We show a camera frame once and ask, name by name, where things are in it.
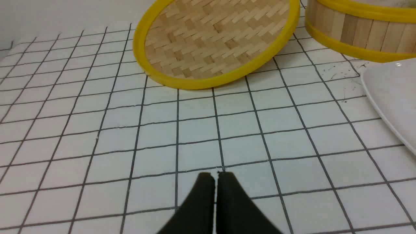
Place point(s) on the bamboo steamer basket yellow rim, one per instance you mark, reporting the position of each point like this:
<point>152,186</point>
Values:
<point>373,30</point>

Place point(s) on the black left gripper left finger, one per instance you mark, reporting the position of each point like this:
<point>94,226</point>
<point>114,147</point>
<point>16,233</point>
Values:
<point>196,214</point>

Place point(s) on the white rectangular plate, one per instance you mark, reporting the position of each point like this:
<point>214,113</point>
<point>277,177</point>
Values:
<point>391,90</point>

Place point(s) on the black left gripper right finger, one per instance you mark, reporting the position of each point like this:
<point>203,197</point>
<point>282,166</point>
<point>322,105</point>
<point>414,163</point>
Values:
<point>236,213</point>

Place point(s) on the bamboo steamer lid yellow rim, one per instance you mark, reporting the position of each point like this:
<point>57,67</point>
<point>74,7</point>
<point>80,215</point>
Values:
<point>200,44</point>

